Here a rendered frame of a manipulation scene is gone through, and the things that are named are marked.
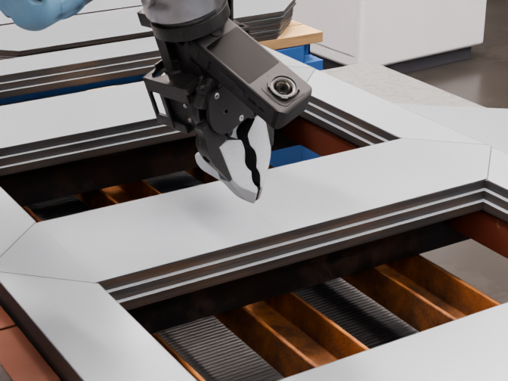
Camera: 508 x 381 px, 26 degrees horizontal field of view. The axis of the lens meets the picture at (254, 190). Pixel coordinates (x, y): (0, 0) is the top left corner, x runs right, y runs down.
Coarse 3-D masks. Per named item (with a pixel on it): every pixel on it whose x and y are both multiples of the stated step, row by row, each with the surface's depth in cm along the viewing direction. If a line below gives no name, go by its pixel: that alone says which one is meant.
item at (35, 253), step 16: (32, 240) 129; (48, 240) 129; (16, 256) 125; (32, 256) 125; (48, 256) 125; (64, 256) 125; (32, 272) 122; (48, 272) 122; (64, 272) 122; (80, 272) 122
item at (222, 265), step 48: (0, 96) 188; (48, 144) 161; (96, 144) 164; (144, 144) 168; (480, 192) 146; (288, 240) 132; (336, 240) 135; (0, 288) 120; (144, 288) 122; (192, 288) 125
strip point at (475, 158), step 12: (420, 144) 158; (432, 144) 158; (444, 144) 158; (456, 144) 158; (468, 144) 158; (480, 144) 158; (444, 156) 154; (456, 156) 154; (468, 156) 154; (480, 156) 154; (468, 168) 150; (480, 168) 150
